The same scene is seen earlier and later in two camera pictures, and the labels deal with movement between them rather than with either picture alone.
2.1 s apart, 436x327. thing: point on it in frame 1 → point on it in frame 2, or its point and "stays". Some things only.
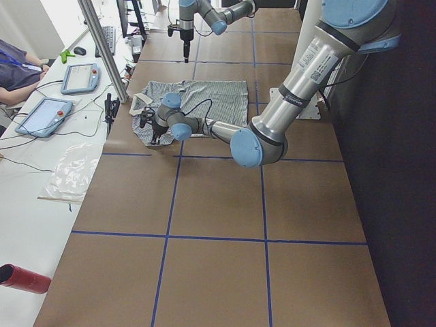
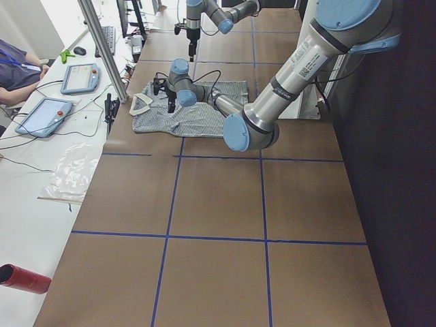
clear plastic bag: x=72 y=174 stays
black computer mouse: x=80 y=50 stays
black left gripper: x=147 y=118 → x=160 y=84
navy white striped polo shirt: x=224 y=100 stays
